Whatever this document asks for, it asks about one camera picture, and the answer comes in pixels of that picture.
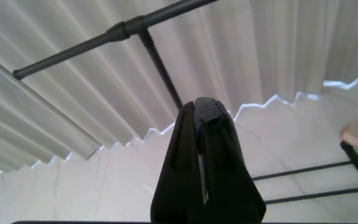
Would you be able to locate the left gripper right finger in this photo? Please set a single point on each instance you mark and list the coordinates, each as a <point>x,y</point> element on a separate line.
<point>232,193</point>

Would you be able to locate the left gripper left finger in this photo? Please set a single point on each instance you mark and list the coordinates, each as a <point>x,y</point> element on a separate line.
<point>179,180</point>

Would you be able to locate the black clothes rack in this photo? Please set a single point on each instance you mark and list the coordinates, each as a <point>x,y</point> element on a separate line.
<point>73,51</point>

